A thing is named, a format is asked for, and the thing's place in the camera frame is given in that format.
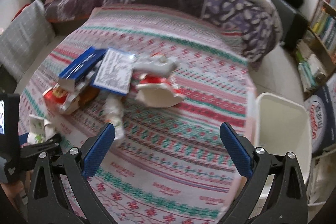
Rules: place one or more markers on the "white patterned box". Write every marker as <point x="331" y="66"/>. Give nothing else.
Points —
<point x="113" y="71"/>

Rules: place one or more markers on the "red snack box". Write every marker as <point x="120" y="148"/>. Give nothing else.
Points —
<point x="55" y="98"/>

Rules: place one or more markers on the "white plastic bin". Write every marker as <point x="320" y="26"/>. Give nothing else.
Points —
<point x="278" y="129"/>

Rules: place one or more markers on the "round printed cushion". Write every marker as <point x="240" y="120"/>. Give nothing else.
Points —
<point x="320" y="119"/>

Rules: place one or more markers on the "red cloth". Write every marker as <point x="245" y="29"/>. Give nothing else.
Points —
<point x="22" y="11"/>

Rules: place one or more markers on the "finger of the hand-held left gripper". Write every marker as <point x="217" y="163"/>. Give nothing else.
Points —
<point x="39" y="148"/>

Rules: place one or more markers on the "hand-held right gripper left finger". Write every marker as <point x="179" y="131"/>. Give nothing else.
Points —
<point x="98" y="153"/>

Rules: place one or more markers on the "orange snack packet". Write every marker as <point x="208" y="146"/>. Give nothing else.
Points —
<point x="89" y="98"/>

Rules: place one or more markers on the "blue cardboard box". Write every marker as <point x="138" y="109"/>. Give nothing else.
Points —
<point x="78" y="66"/>

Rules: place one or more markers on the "grey carton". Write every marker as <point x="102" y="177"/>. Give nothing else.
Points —
<point x="157" y="66"/>

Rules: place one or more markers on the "grey checked covered nightstand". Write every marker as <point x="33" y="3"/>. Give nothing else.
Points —
<point x="23" y="35"/>

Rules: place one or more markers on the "red torn noodle cup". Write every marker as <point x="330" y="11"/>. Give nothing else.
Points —
<point x="155" y="98"/>

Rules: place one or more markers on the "stack of papers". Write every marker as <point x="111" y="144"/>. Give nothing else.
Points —
<point x="312" y="71"/>

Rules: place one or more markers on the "white green printed paper cup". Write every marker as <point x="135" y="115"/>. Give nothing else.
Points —
<point x="36" y="134"/>

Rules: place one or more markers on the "black cabinet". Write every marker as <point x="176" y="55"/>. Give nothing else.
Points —
<point x="291" y="24"/>

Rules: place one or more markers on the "wooden bookshelf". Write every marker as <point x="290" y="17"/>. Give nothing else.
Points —
<point x="319" y="56"/>

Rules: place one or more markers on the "row of books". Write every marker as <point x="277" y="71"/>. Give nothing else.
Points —
<point x="325" y="27"/>

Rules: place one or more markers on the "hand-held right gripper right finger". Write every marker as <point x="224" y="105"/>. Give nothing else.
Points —
<point x="237" y="153"/>

